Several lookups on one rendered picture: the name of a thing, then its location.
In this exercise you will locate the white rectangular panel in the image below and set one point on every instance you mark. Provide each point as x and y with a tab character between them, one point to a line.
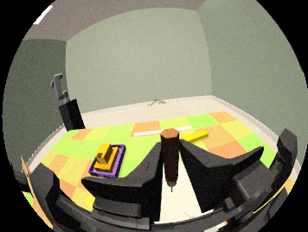
181	205

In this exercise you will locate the awl with brown wooden handle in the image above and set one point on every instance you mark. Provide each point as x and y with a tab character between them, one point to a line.
170	147

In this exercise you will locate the white flat bar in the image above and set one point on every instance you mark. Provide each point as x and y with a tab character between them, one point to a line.
159	131

